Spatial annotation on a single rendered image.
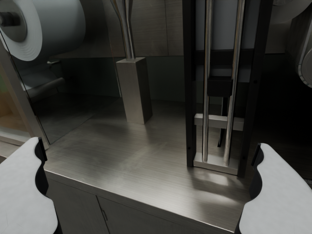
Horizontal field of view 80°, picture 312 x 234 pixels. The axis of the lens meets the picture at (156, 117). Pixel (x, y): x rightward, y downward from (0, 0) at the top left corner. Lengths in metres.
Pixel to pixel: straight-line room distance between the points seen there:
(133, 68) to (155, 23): 0.30
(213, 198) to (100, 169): 0.34
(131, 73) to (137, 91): 0.07
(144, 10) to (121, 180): 0.74
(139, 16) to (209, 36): 0.60
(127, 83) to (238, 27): 0.48
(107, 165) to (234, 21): 0.52
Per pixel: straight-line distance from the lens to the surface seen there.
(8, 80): 0.75
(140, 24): 1.00
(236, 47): 0.44
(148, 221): 0.63
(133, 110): 0.82
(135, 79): 0.75
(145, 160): 0.63
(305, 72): 0.59
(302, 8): 0.57
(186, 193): 0.53
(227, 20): 0.46
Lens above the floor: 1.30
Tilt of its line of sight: 27 degrees down
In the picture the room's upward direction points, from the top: 6 degrees counter-clockwise
